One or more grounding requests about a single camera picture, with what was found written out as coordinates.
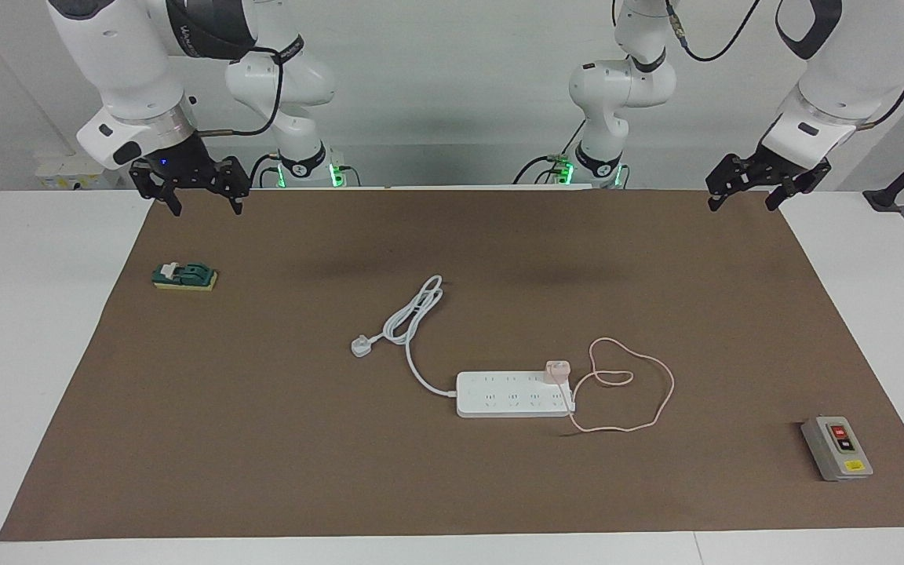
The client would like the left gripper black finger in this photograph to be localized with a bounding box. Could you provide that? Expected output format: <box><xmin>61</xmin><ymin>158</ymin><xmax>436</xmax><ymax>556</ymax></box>
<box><xmin>765</xmin><ymin>159</ymin><xmax>831</xmax><ymax>212</ymax></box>
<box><xmin>706</xmin><ymin>155</ymin><xmax>759</xmax><ymax>212</ymax></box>

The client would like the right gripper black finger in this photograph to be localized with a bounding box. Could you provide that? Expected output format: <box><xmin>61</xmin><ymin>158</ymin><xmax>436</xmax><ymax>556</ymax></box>
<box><xmin>130</xmin><ymin>163</ymin><xmax>183</xmax><ymax>214</ymax></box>
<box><xmin>215</xmin><ymin>157</ymin><xmax>250</xmax><ymax>215</ymax></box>

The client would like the pink charging cable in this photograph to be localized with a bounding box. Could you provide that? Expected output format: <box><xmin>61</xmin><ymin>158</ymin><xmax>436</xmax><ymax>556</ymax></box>
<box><xmin>560</xmin><ymin>337</ymin><xmax>675</xmax><ymax>434</ymax></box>

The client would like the white power strip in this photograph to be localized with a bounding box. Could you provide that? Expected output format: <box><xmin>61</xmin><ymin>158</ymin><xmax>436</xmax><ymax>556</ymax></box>
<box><xmin>455</xmin><ymin>370</ymin><xmax>575</xmax><ymax>419</ymax></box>

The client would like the brown table mat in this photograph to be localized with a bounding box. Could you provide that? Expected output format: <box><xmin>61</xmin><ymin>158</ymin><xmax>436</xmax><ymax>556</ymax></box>
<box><xmin>0</xmin><ymin>188</ymin><xmax>904</xmax><ymax>542</ymax></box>

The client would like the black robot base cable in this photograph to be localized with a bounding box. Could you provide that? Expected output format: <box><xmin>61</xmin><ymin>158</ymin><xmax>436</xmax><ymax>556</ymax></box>
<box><xmin>248</xmin><ymin>153</ymin><xmax>280</xmax><ymax>189</ymax></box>
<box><xmin>512</xmin><ymin>118</ymin><xmax>588</xmax><ymax>186</ymax></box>

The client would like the white wall socket box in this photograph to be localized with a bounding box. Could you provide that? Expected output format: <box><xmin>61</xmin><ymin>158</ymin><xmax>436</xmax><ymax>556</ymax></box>
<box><xmin>35</xmin><ymin>151</ymin><xmax>123</xmax><ymax>191</ymax></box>

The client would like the green knife switch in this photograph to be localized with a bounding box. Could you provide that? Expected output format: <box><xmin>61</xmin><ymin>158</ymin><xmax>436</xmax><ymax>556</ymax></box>
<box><xmin>152</xmin><ymin>261</ymin><xmax>218</xmax><ymax>293</ymax></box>

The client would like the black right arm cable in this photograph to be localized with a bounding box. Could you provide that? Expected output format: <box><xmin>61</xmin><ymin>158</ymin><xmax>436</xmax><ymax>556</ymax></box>
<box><xmin>199</xmin><ymin>46</ymin><xmax>286</xmax><ymax>137</ymax></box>

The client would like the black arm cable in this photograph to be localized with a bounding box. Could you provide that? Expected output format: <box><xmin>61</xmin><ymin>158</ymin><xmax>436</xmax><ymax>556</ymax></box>
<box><xmin>664</xmin><ymin>0</ymin><xmax>904</xmax><ymax>129</ymax></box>
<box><xmin>199</xmin><ymin>46</ymin><xmax>286</xmax><ymax>137</ymax></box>

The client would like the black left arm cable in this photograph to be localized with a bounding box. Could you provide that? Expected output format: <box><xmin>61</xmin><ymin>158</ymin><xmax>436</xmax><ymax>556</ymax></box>
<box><xmin>664</xmin><ymin>0</ymin><xmax>904</xmax><ymax>129</ymax></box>

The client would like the white power cord with plug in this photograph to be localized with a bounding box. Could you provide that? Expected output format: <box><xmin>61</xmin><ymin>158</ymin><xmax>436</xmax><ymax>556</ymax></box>
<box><xmin>351</xmin><ymin>275</ymin><xmax>459</xmax><ymax>397</ymax></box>

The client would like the grey on-off switch box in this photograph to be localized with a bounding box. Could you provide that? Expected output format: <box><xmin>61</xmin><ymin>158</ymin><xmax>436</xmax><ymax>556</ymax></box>
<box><xmin>800</xmin><ymin>416</ymin><xmax>874</xmax><ymax>482</ymax></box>

